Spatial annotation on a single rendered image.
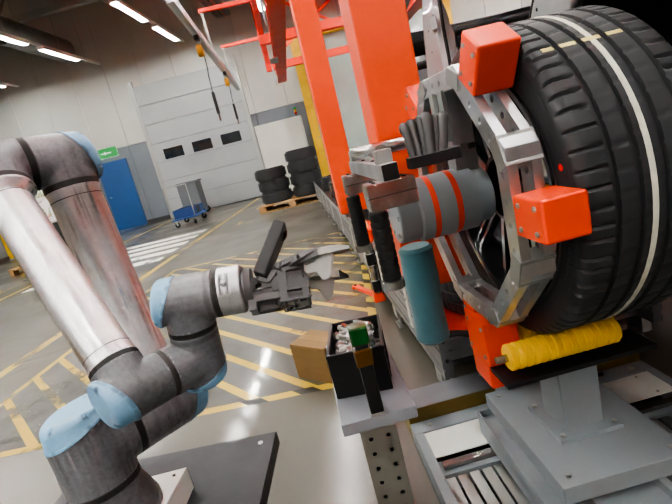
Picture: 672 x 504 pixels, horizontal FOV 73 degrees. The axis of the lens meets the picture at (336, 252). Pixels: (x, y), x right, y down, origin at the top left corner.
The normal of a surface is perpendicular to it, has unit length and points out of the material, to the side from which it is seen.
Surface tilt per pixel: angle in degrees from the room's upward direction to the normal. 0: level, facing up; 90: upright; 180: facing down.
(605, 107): 65
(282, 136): 90
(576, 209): 90
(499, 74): 125
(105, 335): 50
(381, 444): 90
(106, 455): 86
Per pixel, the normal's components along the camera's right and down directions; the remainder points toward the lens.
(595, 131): 0.02, -0.11
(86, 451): 0.50, -0.01
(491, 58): 0.22, 0.71
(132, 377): 0.39, -0.62
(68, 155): 0.68, -0.17
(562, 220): 0.10, 0.21
